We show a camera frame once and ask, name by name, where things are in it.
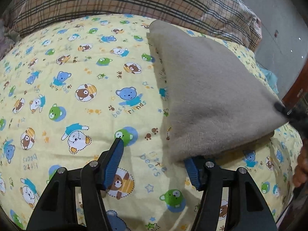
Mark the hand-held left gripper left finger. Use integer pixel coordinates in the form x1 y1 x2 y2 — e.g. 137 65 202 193
26 137 124 231

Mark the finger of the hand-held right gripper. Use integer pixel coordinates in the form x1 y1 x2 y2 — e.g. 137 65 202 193
274 102 308 137

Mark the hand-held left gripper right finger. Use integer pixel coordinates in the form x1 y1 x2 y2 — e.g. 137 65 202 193
184 156 278 231

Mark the beige knitted sweater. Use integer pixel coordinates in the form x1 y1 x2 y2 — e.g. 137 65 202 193
146 20 289 163

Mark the person's right hand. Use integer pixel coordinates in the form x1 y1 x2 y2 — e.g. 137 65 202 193
292 147 308 188

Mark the brown wooden furniture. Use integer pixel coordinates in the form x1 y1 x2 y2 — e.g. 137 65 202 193
281 58 308 116

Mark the light blue cloth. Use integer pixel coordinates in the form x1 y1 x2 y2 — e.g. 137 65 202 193
256 61 280 94

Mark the yellow bear print bedsheet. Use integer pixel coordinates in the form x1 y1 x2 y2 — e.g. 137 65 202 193
0 13 304 231

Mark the pink floral cloth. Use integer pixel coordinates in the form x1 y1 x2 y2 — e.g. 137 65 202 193
0 17 22 58

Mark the black cable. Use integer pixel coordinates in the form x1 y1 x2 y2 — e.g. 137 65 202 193
277 196 295 224

